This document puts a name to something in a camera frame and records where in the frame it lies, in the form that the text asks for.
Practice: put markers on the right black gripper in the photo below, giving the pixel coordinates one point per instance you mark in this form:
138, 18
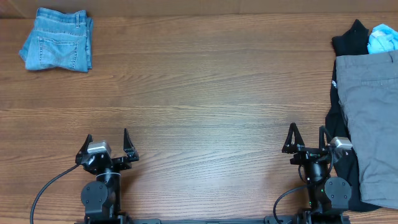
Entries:
311, 152

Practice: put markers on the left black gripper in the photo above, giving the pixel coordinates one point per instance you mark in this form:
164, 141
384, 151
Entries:
125, 163

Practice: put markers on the grey shorts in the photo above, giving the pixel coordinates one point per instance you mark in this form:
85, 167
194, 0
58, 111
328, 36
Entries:
367, 89

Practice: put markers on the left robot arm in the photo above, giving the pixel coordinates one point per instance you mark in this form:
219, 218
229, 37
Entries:
102, 197

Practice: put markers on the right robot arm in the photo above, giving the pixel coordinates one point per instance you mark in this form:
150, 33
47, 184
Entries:
328, 196

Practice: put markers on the black shirt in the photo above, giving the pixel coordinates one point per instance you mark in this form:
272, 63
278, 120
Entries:
352, 42

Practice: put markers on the folded blue jeans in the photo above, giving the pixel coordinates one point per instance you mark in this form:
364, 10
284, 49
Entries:
59, 40

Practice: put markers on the light blue garment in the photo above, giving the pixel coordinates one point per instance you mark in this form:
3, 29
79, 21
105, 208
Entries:
382, 39

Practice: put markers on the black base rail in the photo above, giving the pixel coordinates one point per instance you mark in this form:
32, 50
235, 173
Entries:
266, 220

